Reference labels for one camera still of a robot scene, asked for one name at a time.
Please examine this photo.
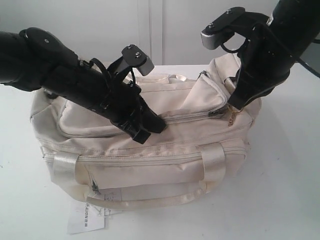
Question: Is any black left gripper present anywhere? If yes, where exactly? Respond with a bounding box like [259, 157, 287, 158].
[42, 58, 167, 144]

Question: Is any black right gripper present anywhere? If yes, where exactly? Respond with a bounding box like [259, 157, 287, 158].
[228, 22, 300, 110]

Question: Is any cream fabric duffel bag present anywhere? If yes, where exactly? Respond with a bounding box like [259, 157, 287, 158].
[30, 53, 261, 210]

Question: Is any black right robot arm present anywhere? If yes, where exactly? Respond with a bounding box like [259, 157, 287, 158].
[200, 0, 320, 126]

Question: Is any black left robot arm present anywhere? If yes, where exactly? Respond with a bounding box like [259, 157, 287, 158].
[0, 27, 166, 136]

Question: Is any white paper hang tag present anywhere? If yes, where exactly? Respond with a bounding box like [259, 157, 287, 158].
[66, 201, 123, 235]

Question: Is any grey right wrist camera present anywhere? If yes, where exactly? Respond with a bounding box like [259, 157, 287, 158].
[200, 6, 269, 50]

